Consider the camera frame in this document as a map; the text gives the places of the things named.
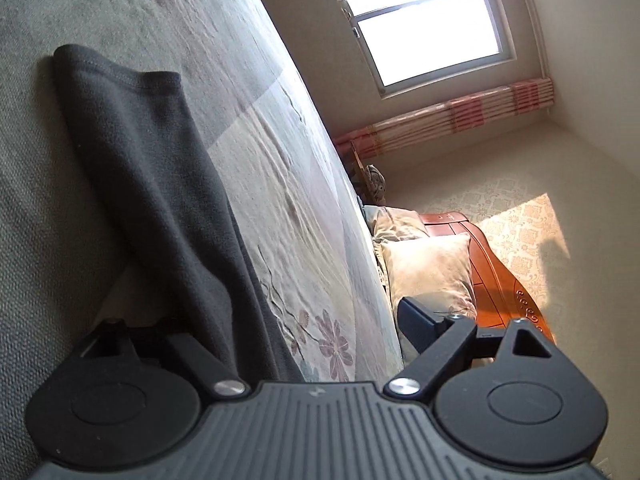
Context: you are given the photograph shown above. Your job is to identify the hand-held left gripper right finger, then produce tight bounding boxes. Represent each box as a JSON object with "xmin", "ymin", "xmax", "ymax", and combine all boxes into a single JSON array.
[{"xmin": 384, "ymin": 296, "xmax": 556, "ymax": 402}]

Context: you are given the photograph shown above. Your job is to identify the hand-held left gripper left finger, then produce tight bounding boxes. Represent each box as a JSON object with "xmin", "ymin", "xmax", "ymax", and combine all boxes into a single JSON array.
[{"xmin": 75, "ymin": 317, "xmax": 252, "ymax": 402}]

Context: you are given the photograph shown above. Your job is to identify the dark grey pants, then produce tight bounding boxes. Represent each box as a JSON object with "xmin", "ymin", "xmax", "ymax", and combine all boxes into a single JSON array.
[{"xmin": 52, "ymin": 44, "xmax": 306, "ymax": 383}]

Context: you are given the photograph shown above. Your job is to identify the large beige printed pillow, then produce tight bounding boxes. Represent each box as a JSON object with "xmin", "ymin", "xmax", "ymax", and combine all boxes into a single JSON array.
[{"xmin": 375, "ymin": 232, "xmax": 478, "ymax": 321}]

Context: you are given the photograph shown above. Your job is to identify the wooden headboard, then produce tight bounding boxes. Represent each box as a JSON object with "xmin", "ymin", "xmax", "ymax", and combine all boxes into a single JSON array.
[{"xmin": 417, "ymin": 211, "xmax": 558, "ymax": 346}]

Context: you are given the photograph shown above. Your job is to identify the small beige pillow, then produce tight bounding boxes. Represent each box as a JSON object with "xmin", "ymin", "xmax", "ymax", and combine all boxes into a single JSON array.
[{"xmin": 362, "ymin": 205, "xmax": 428, "ymax": 251}]

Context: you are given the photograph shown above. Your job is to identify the grey patterned cloth bundle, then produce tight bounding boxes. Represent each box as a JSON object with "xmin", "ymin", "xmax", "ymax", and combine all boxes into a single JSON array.
[{"xmin": 362, "ymin": 164, "xmax": 388, "ymax": 206}]

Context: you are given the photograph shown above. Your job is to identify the bed with patchwork sheet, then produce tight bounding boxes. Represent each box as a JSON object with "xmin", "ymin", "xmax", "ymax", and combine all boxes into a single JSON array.
[{"xmin": 0, "ymin": 0, "xmax": 406, "ymax": 461}]

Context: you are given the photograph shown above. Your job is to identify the wooden nightstand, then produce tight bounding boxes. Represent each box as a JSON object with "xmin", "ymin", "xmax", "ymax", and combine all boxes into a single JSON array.
[{"xmin": 350, "ymin": 140, "xmax": 371, "ymax": 196}]

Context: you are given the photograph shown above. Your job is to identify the pink striped curtain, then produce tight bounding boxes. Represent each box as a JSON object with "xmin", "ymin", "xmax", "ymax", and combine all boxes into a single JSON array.
[{"xmin": 332, "ymin": 76, "xmax": 556, "ymax": 158}]

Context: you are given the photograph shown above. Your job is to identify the window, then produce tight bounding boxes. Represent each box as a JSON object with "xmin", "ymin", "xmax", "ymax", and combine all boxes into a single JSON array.
[{"xmin": 320, "ymin": 0, "xmax": 518, "ymax": 98}]

